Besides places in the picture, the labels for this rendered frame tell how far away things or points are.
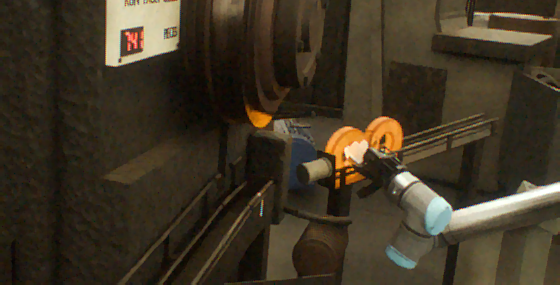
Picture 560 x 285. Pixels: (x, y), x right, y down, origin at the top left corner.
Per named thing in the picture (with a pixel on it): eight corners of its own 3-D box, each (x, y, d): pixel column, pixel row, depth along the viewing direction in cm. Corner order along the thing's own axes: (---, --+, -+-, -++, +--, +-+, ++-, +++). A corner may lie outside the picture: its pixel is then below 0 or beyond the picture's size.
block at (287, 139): (240, 221, 188) (246, 134, 182) (249, 211, 195) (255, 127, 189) (279, 227, 186) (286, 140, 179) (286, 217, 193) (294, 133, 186)
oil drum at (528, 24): (472, 119, 607) (489, 14, 583) (472, 106, 663) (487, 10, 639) (546, 128, 593) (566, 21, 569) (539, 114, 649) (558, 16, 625)
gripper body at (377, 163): (383, 143, 200) (413, 167, 193) (372, 168, 204) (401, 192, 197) (364, 146, 195) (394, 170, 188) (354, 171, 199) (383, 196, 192)
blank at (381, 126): (361, 122, 210) (369, 124, 207) (396, 112, 219) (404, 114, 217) (359, 170, 215) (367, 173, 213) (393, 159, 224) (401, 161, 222)
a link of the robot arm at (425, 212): (423, 239, 181) (441, 208, 177) (390, 210, 189) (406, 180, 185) (444, 236, 188) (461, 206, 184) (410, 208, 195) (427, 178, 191)
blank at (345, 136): (323, 132, 201) (331, 135, 198) (361, 121, 210) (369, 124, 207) (322, 182, 206) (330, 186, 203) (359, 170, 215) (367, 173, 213)
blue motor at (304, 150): (261, 197, 374) (266, 134, 365) (254, 165, 429) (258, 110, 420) (318, 199, 377) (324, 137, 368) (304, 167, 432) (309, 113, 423)
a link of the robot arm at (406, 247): (423, 265, 196) (443, 229, 191) (404, 276, 187) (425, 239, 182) (396, 245, 201) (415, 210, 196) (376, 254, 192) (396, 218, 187)
